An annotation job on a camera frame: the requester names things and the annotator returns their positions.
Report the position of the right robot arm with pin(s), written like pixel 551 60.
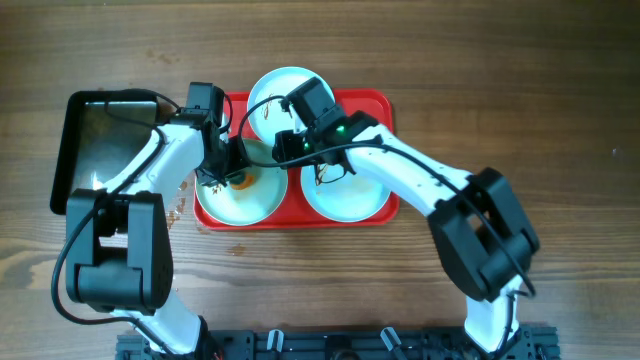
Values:
pixel 482 234

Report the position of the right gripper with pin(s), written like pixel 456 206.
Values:
pixel 282 150

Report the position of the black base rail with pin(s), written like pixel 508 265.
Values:
pixel 529 342

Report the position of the black metal water basin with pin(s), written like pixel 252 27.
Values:
pixel 103 132

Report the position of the white plate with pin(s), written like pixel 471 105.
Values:
pixel 221 207
pixel 341 196
pixel 269 118

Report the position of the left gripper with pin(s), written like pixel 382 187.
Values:
pixel 220 170

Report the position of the green orange sponge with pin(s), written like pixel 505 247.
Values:
pixel 241 180

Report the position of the red plastic tray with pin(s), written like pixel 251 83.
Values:
pixel 295 211

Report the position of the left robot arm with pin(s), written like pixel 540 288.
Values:
pixel 117 265

